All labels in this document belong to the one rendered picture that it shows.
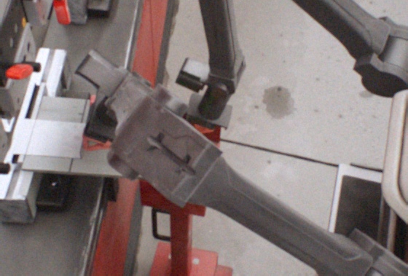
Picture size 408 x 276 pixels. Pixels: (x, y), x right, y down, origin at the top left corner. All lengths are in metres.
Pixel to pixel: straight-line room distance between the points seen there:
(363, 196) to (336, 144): 1.36
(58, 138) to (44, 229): 0.19
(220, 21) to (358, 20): 0.25
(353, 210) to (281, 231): 0.47
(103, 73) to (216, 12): 0.23
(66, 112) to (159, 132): 0.70
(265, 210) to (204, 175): 0.10
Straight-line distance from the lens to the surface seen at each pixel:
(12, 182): 1.41
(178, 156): 0.74
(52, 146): 1.40
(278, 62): 2.89
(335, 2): 1.16
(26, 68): 1.14
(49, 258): 1.42
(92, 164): 1.37
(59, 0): 1.36
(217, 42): 1.33
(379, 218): 1.30
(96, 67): 1.21
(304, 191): 2.53
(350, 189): 1.32
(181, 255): 2.06
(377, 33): 1.20
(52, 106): 1.46
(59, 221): 1.46
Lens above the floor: 2.13
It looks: 53 degrees down
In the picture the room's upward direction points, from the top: 3 degrees clockwise
